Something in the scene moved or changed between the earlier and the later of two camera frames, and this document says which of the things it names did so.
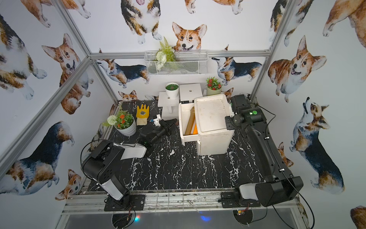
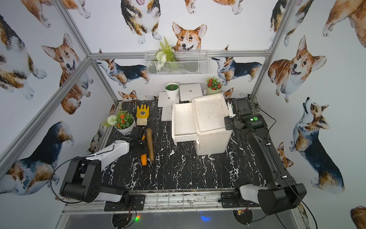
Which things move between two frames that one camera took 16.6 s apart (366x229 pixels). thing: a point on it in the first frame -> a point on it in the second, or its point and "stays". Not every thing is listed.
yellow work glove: x=142 y=115 stays
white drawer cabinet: x=213 y=137 stays
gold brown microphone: x=191 y=121 -> x=151 y=154
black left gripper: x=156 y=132 -> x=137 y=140
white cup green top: x=172 y=89 stays
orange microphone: x=195 y=131 -> x=144 y=160
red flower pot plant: x=213 y=87 stays
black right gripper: x=228 y=124 stays
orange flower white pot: x=124 y=122 stays
